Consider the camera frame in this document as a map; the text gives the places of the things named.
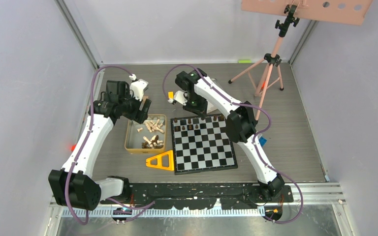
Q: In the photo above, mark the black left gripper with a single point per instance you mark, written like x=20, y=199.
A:
x=139, y=115

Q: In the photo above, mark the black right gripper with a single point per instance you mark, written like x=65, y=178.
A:
x=201, y=110

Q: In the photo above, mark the gold tin box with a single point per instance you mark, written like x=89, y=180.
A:
x=147, y=138

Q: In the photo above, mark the black white folding chessboard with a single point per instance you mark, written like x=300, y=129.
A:
x=207, y=148

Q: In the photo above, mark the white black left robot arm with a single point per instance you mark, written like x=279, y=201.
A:
x=73, y=185

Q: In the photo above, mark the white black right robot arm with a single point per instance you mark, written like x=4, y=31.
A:
x=197, y=90

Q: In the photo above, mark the small yellow block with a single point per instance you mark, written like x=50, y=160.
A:
x=170, y=95

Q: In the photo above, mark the small green block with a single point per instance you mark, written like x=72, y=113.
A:
x=244, y=61

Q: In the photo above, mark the blue white lego block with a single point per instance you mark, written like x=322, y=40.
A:
x=262, y=141

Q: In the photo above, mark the pink tripod music stand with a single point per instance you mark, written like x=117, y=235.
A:
x=350, y=12

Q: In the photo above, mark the yellow triangular toy frame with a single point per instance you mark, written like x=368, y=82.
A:
x=163, y=161

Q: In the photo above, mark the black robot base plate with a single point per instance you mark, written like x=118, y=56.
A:
x=197, y=196

